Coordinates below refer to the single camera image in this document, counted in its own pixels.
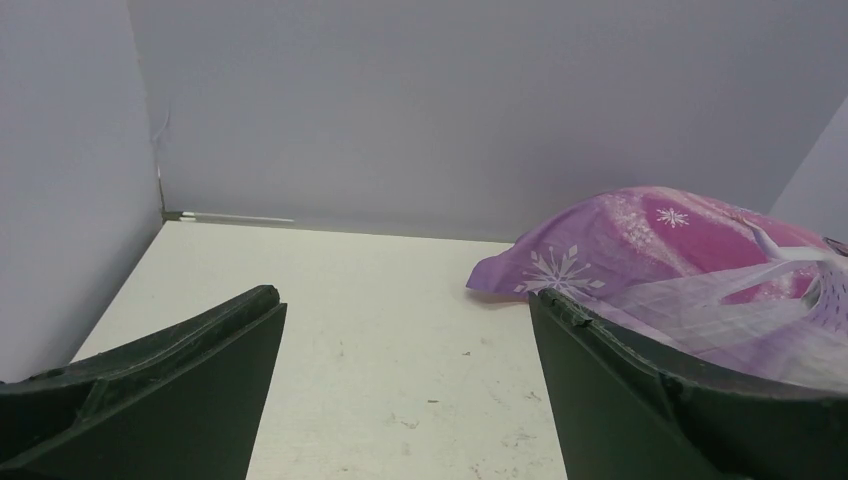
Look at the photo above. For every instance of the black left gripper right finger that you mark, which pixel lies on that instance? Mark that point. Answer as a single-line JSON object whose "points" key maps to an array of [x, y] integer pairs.
{"points": [[628, 407]]}

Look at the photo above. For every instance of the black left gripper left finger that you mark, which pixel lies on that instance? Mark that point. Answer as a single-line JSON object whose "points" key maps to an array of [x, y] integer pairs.
{"points": [[184, 402]]}

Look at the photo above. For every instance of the metal rail at back wall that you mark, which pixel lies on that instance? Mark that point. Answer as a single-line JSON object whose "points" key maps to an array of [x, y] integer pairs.
{"points": [[188, 216]]}

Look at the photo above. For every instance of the purple pink printed pillowcase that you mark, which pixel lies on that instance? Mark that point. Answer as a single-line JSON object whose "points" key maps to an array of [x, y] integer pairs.
{"points": [[719, 282]]}

